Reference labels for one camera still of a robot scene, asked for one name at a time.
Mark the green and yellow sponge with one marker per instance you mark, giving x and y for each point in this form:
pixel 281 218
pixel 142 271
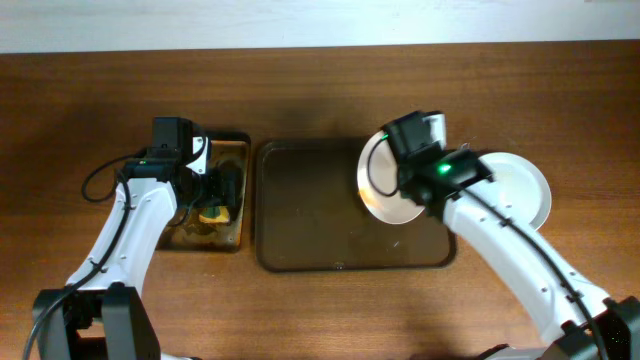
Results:
pixel 215 215

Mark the white plate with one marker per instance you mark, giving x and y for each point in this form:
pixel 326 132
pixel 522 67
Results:
pixel 376 174
pixel 523 186

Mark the small black sponge tray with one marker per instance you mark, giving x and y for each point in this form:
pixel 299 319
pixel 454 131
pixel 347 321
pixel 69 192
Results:
pixel 185 232

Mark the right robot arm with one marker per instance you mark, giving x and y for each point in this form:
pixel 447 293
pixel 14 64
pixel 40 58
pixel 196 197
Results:
pixel 575 318

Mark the white plate top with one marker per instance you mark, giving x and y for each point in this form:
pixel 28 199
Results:
pixel 376 174

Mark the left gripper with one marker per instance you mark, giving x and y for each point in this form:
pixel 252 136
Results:
pixel 220 187

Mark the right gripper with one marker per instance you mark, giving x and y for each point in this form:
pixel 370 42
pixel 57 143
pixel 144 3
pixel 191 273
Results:
pixel 411 182

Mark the large brown serving tray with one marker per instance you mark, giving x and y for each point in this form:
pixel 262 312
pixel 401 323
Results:
pixel 309 216

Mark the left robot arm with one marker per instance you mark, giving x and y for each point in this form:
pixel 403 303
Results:
pixel 98 313

